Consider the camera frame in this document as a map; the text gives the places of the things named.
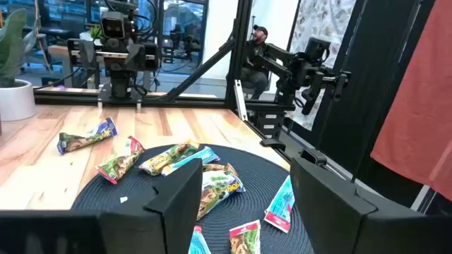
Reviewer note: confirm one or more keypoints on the white paper strip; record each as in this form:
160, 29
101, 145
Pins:
123, 199

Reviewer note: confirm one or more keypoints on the dark blue round plate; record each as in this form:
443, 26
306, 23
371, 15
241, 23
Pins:
254, 176

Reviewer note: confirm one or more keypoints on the orange green granola bar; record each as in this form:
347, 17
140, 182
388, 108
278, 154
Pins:
220, 167

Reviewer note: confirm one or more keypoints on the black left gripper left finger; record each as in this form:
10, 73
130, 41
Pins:
169, 211

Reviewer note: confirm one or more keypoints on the light blue granola bar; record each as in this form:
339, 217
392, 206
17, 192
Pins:
280, 204
198, 243
203, 155

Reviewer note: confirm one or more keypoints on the green red-ended granola bar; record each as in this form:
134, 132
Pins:
120, 162
245, 238

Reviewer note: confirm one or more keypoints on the black partition panel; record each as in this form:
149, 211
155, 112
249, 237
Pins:
370, 70

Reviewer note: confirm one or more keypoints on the yellow green granola bar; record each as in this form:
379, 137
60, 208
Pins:
167, 158

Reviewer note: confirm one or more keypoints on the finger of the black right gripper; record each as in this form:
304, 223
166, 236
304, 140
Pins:
136, 58
87, 54

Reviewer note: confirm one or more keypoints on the white metal bracket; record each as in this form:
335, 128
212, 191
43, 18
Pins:
241, 102

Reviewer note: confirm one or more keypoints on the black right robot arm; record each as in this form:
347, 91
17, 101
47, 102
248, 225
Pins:
120, 86

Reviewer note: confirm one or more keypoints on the white round plant pot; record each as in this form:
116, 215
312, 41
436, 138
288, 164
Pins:
16, 100

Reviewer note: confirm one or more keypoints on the black table-level camera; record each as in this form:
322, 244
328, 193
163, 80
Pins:
312, 157

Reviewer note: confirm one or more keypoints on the green blue-ended granola bar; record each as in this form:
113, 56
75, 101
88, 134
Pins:
86, 135
219, 192

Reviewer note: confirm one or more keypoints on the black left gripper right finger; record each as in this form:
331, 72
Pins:
328, 211

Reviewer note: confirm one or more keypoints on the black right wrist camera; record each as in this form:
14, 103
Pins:
113, 26

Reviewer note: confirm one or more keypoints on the person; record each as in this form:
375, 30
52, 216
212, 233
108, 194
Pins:
260, 33

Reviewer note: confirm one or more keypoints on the green spiky succulent plant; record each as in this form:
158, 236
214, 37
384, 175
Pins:
12, 42

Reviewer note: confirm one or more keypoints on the black stacked controller boxes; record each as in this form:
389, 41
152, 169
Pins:
270, 123

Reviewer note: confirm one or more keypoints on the red fabric curtain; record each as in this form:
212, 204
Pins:
423, 106

